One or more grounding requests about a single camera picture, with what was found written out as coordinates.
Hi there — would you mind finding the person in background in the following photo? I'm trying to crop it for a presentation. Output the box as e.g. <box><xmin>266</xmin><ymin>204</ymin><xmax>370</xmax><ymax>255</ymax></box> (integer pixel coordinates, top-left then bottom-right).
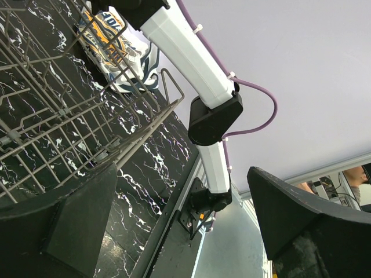
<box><xmin>296</xmin><ymin>165</ymin><xmax>370</xmax><ymax>210</ymax></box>

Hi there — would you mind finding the white printed t-shirt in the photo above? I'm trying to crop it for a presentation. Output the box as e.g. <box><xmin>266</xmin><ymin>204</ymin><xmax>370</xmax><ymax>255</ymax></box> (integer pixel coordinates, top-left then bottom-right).
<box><xmin>77</xmin><ymin>7</ymin><xmax>159</xmax><ymax>93</ymax></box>

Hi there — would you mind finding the grey wire dish rack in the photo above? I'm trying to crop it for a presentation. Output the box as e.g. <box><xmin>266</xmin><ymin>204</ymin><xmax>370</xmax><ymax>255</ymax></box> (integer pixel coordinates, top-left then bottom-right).
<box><xmin>1</xmin><ymin>1</ymin><xmax>183</xmax><ymax>207</ymax></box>

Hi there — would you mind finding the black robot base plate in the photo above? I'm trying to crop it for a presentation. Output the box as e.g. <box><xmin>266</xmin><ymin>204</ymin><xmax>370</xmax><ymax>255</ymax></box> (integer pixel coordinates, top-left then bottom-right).
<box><xmin>127</xmin><ymin>178</ymin><xmax>215</xmax><ymax>278</ymax></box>

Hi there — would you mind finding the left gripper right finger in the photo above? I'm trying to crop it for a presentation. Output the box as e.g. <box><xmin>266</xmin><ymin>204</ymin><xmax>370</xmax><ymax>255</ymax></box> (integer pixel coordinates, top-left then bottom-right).
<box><xmin>248</xmin><ymin>167</ymin><xmax>370</xmax><ymax>277</ymax></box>

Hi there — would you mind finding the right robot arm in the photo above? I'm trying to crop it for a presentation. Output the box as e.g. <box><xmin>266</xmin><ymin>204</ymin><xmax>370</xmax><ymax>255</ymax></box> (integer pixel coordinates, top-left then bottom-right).
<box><xmin>89</xmin><ymin>1</ymin><xmax>243</xmax><ymax>213</ymax></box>

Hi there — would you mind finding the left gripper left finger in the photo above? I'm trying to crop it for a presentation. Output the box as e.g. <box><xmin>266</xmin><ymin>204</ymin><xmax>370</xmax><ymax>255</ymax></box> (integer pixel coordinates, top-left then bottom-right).
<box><xmin>1</xmin><ymin>163</ymin><xmax>118</xmax><ymax>277</ymax></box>

